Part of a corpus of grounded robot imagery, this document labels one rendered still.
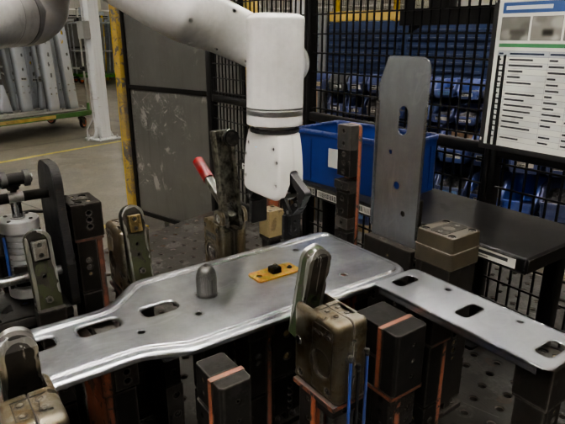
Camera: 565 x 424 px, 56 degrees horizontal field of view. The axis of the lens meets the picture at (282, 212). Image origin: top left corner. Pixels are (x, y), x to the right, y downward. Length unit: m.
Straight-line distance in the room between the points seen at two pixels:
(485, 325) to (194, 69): 2.74
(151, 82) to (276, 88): 2.89
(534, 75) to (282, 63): 0.56
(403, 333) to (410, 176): 0.32
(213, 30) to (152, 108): 2.82
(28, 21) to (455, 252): 0.78
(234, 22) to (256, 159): 0.21
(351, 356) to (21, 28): 0.69
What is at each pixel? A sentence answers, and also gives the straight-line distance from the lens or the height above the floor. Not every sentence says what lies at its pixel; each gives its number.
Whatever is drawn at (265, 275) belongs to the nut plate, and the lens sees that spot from 0.87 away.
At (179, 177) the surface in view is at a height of 0.49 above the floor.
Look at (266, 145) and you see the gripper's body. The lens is 0.78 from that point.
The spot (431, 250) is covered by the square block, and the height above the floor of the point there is 1.03.
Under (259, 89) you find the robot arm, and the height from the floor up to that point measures 1.30.
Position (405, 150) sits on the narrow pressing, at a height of 1.18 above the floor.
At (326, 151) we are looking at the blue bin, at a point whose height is 1.11.
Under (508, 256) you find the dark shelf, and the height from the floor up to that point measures 1.02.
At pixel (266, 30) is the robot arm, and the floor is 1.38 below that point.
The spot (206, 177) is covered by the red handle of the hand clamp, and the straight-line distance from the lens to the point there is 1.01.
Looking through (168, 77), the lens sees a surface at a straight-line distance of 3.49.
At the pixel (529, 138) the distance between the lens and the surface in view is 1.16.
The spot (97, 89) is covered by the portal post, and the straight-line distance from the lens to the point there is 7.76.
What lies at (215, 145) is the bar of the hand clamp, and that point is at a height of 1.19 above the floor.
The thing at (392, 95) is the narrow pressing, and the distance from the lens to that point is 0.99.
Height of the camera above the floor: 1.37
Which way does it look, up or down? 18 degrees down
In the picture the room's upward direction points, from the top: straight up
